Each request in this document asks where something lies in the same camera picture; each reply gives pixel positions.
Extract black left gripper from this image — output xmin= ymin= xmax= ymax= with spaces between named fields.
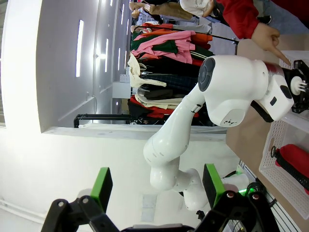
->
xmin=281 ymin=59 xmax=309 ymax=115

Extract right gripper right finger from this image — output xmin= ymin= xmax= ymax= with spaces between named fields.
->
xmin=193 ymin=163 xmax=284 ymax=232

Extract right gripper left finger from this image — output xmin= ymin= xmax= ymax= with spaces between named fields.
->
xmin=41 ymin=166 xmax=121 ymax=232

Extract red CAMPUS zipper pouch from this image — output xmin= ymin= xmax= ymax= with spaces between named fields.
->
xmin=270 ymin=144 xmax=309 ymax=194

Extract person's right forearm red sleeve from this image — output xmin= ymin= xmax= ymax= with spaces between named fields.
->
xmin=216 ymin=0 xmax=261 ymax=41

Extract person's right hand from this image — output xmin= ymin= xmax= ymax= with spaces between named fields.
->
xmin=251 ymin=22 xmax=292 ymax=65

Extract white perforated plastic basket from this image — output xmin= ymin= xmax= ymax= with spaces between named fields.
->
xmin=258 ymin=113 xmax=309 ymax=222
xmin=279 ymin=50 xmax=309 ymax=73

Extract black clothes rack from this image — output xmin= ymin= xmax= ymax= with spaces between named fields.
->
xmin=73 ymin=24 xmax=240 ymax=129

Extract red garment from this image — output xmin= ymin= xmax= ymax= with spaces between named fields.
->
xmin=127 ymin=95 xmax=185 ymax=119

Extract dark plaid garment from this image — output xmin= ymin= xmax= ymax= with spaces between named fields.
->
xmin=140 ymin=73 xmax=199 ymax=92

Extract cream garment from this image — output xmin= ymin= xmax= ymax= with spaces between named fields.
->
xmin=127 ymin=54 xmax=168 ymax=88

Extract white printed cloth bag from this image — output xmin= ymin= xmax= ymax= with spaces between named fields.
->
xmin=180 ymin=0 xmax=215 ymax=18

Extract ceiling light strip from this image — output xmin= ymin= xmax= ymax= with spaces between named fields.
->
xmin=76 ymin=19 xmax=84 ymax=78
xmin=104 ymin=38 xmax=110 ymax=73

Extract pink garment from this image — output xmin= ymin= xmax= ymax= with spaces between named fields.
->
xmin=131 ymin=30 xmax=197 ymax=65

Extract orange garment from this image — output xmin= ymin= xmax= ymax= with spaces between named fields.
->
xmin=141 ymin=22 xmax=213 ymax=44

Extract person in tan coat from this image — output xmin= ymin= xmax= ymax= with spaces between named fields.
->
xmin=129 ymin=0 xmax=194 ymax=25

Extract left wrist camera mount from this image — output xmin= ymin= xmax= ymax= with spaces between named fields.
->
xmin=290 ymin=76 xmax=309 ymax=95

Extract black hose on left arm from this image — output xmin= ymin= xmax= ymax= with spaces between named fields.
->
xmin=250 ymin=99 xmax=275 ymax=123

